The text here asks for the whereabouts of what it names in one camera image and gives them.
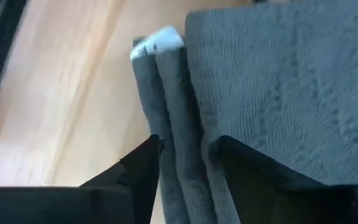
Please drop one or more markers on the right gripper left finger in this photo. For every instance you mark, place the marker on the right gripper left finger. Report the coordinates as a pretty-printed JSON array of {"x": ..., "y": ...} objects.
[{"x": 129, "y": 193}]

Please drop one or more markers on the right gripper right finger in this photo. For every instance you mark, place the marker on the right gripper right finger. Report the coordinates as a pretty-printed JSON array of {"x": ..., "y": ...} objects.
[{"x": 275, "y": 193}]

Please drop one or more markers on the grey kitchen towel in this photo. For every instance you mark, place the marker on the grey kitchen towel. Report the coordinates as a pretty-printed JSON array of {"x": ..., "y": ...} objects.
[{"x": 275, "y": 77}]

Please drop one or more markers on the white handwritten paper tag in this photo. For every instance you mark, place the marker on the white handwritten paper tag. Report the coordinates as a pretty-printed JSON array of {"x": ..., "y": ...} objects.
[{"x": 158, "y": 42}]

